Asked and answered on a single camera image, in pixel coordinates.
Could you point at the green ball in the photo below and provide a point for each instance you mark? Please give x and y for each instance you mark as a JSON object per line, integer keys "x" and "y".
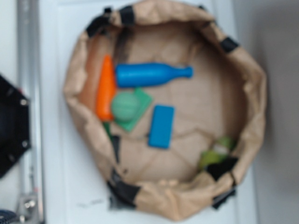
{"x": 124, "y": 106}

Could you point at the aluminium frame rail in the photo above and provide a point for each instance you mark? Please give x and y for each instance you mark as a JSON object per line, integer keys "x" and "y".
{"x": 31, "y": 202}

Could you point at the blue rectangular block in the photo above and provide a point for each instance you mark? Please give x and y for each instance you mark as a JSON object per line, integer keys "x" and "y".
{"x": 161, "y": 126}

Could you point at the orange toy carrot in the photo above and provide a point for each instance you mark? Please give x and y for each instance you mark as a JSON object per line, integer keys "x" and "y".
{"x": 106, "y": 90}

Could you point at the blue toy bottle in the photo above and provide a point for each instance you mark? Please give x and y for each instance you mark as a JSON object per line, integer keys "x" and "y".
{"x": 149, "y": 74}

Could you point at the brown paper bag bin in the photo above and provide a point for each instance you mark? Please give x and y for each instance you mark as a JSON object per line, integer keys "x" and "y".
{"x": 225, "y": 97}

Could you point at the light green toy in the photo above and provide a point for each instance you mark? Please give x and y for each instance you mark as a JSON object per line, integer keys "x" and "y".
{"x": 217, "y": 153}

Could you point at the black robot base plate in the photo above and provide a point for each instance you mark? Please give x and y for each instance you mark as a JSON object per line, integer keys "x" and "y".
{"x": 14, "y": 125}

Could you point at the green flat square block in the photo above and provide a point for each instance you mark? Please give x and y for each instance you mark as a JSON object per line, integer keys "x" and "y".
{"x": 145, "y": 100}

